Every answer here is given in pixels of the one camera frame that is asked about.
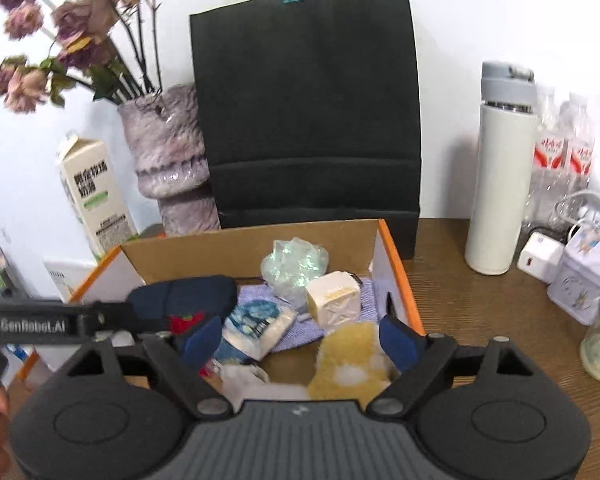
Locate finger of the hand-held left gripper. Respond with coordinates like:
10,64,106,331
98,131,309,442
92,300,137,335

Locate white green milk carton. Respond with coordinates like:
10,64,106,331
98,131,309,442
55,132,138,261

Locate navy zip case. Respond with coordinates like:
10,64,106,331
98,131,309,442
130,275,238,333

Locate purple knitted pouch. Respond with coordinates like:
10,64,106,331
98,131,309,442
237,280,381,353

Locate black paper bag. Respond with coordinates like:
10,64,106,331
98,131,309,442
189,0,423,260

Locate white charger plug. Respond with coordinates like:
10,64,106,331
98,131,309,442
517,231,566,281

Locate white thermos bottle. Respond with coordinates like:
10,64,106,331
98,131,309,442
464,61,538,276

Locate dried pink flowers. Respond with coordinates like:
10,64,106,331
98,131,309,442
0,0,163,113

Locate white yellow plush hamster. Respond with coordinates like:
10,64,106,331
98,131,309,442
267,322,402,403

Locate red orange cardboard box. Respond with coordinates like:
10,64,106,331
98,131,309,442
17,218,427,401

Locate yellow white small packet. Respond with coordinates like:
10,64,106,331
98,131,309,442
305,270,363,332

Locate blue patterned tissue packet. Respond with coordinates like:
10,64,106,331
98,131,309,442
212,299,298,363

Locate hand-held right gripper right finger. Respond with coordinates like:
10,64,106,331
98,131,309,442
367,313,531,417

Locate small pale tin box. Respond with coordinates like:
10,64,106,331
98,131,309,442
547,225,600,326

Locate pink marbled vase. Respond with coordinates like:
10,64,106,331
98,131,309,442
117,84,222,237

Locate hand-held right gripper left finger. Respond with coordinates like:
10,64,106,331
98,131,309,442
67,315,232,419

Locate clear water bottle red label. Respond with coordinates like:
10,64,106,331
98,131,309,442
565,92,596,196
530,91,568,221

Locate wooden desktop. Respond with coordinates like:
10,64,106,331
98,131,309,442
10,217,600,480

